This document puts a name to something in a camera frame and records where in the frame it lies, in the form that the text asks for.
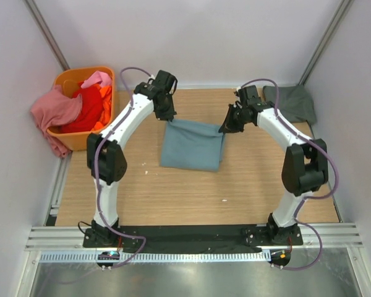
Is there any light blue t shirt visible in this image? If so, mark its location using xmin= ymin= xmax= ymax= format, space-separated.
xmin=160 ymin=119 xmax=225 ymax=172

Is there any grey t shirt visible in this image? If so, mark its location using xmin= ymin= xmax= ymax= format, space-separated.
xmin=276 ymin=85 xmax=317 ymax=125

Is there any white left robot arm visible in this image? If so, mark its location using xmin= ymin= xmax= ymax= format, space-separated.
xmin=83 ymin=70 xmax=177 ymax=248

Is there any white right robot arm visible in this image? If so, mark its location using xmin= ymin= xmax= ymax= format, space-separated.
xmin=219 ymin=85 xmax=328 ymax=245

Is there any orange t shirt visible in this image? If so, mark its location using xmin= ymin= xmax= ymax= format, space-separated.
xmin=92 ymin=85 xmax=112 ymax=131

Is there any light pink t shirt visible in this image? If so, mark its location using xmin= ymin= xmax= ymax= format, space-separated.
xmin=80 ymin=71 xmax=113 ymax=88

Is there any red t shirt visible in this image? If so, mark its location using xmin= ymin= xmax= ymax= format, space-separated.
xmin=60 ymin=84 xmax=104 ymax=134

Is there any orange plastic basket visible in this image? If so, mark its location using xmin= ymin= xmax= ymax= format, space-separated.
xmin=45 ymin=65 xmax=119 ymax=152

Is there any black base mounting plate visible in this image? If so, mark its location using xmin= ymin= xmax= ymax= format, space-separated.
xmin=83 ymin=224 xmax=304 ymax=254

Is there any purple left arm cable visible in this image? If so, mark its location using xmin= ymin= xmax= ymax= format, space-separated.
xmin=93 ymin=66 xmax=147 ymax=269

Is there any slotted grey cable duct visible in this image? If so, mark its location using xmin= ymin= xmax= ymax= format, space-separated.
xmin=40 ymin=250 xmax=271 ymax=264

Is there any aluminium frame rail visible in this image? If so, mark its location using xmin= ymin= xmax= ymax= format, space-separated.
xmin=25 ymin=226 xmax=84 ymax=251

